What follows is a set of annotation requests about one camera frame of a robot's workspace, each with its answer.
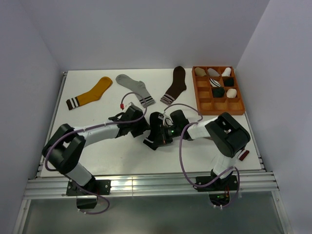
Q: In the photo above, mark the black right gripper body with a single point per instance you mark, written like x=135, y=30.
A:
x=170, y=132

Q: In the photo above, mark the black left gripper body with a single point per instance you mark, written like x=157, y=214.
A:
x=138, y=127

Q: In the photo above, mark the black sock with white stripes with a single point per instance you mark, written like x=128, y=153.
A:
x=153, y=131

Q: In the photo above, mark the plain black sock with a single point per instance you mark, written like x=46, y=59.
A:
x=218, y=92

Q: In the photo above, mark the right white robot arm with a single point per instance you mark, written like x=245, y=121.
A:
x=230, y=138

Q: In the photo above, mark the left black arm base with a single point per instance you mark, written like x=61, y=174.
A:
x=90, y=195

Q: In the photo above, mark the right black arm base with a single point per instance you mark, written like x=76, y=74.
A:
x=224, y=187

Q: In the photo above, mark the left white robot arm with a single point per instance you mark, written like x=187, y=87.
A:
x=64, y=148

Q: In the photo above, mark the brown sock with pink stripes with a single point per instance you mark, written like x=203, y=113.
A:
x=177, y=87

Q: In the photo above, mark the grey sock with black stripes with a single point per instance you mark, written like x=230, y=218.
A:
x=138, y=87

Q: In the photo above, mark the orange wooden compartment tray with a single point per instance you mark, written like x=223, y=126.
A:
x=207, y=104

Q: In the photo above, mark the rolled striped sock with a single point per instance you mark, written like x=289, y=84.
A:
x=214, y=83

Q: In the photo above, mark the rolled beige sock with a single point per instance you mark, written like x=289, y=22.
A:
x=200, y=72

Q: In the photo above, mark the mustard yellow sock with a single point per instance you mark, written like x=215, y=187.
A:
x=92, y=95

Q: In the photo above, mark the rolled grey sock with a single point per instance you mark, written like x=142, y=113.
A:
x=213, y=73

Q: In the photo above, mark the rolled cream sock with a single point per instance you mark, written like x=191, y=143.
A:
x=231, y=93

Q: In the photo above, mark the rolled black sock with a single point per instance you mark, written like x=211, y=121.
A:
x=228, y=82

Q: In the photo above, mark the rolled white sock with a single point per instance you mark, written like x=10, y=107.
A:
x=227, y=72

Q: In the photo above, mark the tan sock with maroon cuff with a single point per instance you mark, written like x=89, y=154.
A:
x=244, y=155

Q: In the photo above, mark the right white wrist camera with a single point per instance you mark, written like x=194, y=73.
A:
x=164, y=118

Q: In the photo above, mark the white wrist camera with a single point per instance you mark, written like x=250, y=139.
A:
x=124, y=107
x=164, y=118

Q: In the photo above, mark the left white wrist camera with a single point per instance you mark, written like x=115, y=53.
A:
x=124, y=107

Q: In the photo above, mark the aluminium frame rail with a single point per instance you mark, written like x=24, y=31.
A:
x=145, y=185

